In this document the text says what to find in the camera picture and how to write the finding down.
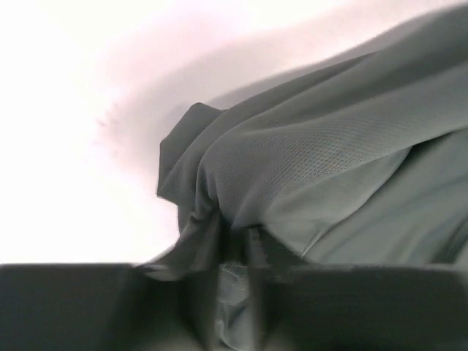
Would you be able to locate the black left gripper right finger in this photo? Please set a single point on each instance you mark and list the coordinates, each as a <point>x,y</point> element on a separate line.
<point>298,305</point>

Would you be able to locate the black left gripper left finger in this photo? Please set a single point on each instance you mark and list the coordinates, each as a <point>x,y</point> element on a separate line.
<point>169,304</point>

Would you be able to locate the dark grey t shirt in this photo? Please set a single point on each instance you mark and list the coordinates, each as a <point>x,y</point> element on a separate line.
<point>360,163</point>

